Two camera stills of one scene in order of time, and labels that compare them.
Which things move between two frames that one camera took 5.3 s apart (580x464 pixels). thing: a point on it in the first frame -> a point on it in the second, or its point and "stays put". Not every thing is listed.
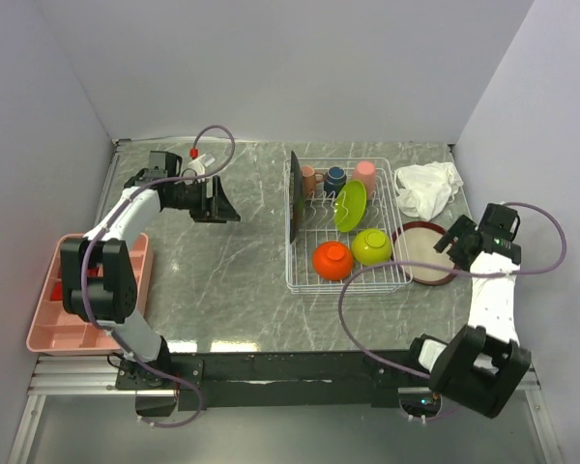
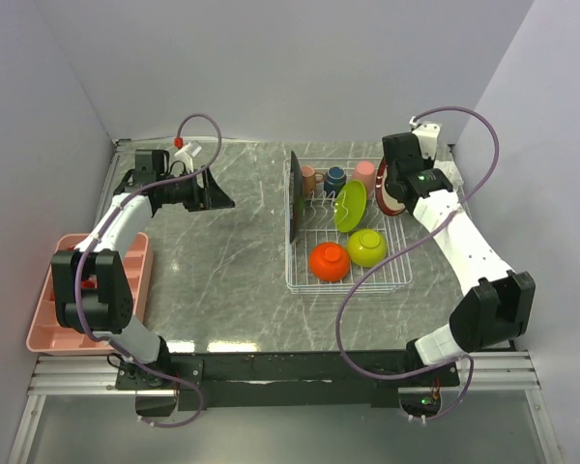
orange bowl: [333, 260] stays put
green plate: [350, 205] stays put
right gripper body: [456, 252] -> [388, 183]
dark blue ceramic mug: [334, 180] stays put
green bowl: [371, 246] stays put
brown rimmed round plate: [415, 243] -> [387, 201]
